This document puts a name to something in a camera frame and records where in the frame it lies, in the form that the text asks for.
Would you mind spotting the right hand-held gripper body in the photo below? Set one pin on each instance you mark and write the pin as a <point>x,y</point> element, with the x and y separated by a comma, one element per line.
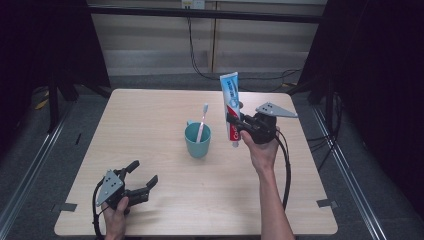
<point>263,128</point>

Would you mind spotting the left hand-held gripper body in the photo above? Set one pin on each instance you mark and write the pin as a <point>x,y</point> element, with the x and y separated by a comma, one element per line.
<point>111,190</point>

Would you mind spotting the white blue toothpaste tube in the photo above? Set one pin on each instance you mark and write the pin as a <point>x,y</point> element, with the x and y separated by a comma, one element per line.
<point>229,90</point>

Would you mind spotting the pink toothbrush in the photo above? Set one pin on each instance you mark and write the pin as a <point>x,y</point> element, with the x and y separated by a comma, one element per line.
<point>202,123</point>

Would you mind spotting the teal plastic cup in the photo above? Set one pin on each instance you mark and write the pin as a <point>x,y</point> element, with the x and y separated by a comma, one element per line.
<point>197,150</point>

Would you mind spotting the person's right hand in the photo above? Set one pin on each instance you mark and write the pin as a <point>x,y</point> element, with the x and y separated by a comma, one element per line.
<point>263,155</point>

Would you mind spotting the person's left hand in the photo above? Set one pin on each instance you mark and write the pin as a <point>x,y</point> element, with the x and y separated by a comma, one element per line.
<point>116,216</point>

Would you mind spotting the black round table grommet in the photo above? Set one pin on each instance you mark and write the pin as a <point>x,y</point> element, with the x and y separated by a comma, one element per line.
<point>241,105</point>

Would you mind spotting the grey tape strip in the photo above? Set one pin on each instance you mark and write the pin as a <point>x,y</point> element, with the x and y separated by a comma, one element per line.
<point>327,203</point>
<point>65,207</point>

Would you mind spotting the black metal stand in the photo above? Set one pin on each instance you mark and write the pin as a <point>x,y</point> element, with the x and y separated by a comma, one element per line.
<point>53,103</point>

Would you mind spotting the yellow floor marker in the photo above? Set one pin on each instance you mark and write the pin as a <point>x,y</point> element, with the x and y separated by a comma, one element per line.
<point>41,104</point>

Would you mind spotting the black horizontal beam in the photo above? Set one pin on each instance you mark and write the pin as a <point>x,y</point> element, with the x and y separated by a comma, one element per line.
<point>206,14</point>

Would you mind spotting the black curtain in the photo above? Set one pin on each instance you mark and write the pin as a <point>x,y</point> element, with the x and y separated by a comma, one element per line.
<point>376,83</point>
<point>40,43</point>

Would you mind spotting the metal floor rail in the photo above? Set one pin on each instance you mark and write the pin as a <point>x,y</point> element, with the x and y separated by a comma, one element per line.
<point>346,166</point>
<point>31,170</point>

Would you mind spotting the white wall socket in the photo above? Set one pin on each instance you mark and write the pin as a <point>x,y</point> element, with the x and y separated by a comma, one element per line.
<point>193,3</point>

